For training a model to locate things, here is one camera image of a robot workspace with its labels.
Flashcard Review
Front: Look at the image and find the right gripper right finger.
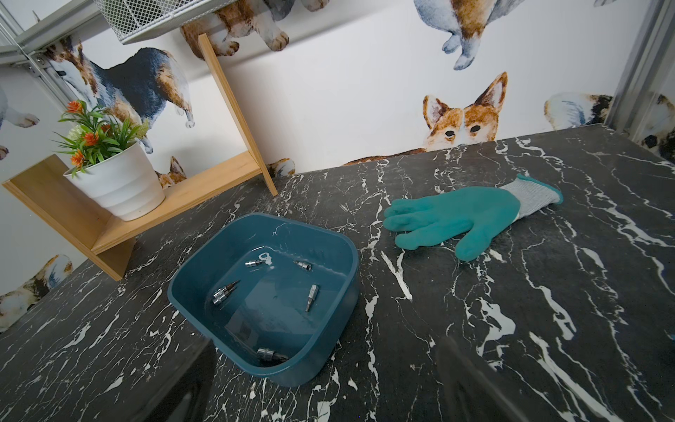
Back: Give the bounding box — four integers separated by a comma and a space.
436, 338, 527, 421

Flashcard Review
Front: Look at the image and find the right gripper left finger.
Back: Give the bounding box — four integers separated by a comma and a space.
126, 340, 217, 421

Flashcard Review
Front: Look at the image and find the teal plastic storage box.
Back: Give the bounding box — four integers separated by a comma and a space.
168, 213, 360, 387

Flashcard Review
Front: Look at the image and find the green work glove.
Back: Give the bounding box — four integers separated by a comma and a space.
383, 175, 564, 262

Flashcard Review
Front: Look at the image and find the white pot with flowers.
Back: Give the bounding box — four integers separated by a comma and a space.
56, 100, 165, 222

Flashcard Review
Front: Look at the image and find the wooden shelf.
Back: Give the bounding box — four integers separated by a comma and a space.
3, 33, 278, 281

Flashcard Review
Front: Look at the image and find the white wire basket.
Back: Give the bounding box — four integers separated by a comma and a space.
93, 0, 235, 45

